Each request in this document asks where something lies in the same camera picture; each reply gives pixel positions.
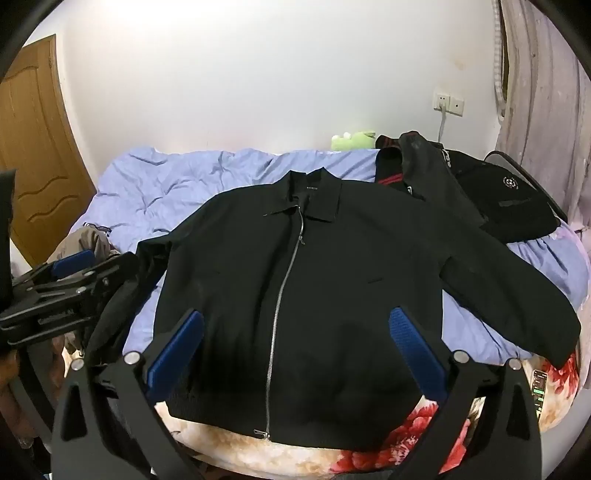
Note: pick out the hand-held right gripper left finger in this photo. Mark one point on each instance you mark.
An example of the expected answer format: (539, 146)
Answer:
(176, 351)

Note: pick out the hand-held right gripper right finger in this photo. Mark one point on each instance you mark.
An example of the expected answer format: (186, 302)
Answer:
(414, 350)

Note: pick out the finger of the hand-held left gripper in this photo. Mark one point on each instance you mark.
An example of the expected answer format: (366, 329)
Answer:
(71, 265)
(87, 288)

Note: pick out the black zip jacket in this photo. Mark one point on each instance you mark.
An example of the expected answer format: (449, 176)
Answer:
(323, 286)

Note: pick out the pile of black clothes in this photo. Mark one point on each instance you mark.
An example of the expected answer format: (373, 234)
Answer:
(512, 198)

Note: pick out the khaki clothing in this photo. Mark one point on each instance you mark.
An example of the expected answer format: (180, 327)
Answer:
(85, 242)

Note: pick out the wooden door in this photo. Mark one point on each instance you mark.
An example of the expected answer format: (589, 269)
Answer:
(37, 152)

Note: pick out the smartphone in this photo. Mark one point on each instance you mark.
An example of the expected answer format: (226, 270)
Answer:
(540, 392)

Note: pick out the floral blanket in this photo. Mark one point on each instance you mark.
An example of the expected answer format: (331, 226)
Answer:
(323, 457)

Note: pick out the light blue duvet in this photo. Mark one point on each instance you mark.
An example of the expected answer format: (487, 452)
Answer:
(184, 180)

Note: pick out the dark garment with red stripes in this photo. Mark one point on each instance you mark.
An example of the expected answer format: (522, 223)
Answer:
(415, 161)

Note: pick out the green plush toy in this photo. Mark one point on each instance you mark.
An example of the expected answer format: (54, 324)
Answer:
(353, 140)

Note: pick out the pale patterned curtain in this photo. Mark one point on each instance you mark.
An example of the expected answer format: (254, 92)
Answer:
(545, 106)

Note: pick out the white corrugated pipe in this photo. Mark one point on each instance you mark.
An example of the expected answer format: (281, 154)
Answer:
(498, 64)

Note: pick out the white wall socket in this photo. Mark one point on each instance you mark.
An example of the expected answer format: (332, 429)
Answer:
(441, 100)
(456, 105)

